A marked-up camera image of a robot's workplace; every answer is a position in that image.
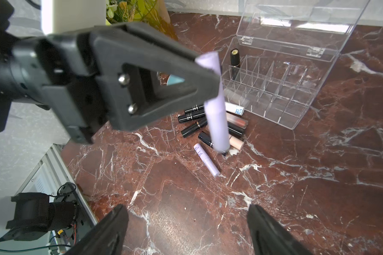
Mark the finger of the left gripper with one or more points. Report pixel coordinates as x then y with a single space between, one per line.
135 61

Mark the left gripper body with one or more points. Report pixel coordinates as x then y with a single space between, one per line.
59 71

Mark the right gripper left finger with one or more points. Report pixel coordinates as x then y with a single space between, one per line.
107 237

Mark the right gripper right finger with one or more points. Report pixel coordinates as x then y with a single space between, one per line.
269 237

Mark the lilac lipstick tube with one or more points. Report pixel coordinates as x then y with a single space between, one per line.
215 109
206 160

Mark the dark brown lipstick tube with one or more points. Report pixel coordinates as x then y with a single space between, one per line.
234 63

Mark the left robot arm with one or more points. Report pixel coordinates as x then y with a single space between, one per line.
6 63

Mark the clear acrylic lipstick organizer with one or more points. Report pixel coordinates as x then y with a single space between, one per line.
287 50

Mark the teal dustpan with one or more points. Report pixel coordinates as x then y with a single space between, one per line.
174 80

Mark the artificial plant in vase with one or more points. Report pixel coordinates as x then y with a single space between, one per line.
151 12

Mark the black gold lipstick tube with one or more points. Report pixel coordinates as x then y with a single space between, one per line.
191 116

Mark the white lip balm tube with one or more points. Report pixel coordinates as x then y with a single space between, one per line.
235 109

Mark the pink lip gloss tube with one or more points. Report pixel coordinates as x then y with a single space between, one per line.
242 123

